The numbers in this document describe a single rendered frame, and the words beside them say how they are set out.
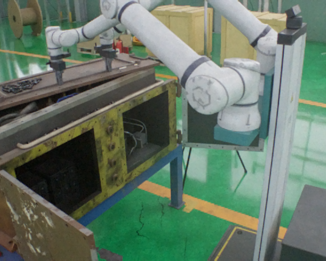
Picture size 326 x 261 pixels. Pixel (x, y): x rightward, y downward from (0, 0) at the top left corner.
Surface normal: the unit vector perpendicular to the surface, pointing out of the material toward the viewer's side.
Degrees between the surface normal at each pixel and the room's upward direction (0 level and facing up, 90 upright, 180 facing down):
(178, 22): 90
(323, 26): 90
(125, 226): 0
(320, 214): 0
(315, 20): 90
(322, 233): 0
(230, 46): 90
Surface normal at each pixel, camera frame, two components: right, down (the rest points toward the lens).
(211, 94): -0.55, 0.36
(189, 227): -0.02, -0.90
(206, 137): -0.18, 0.43
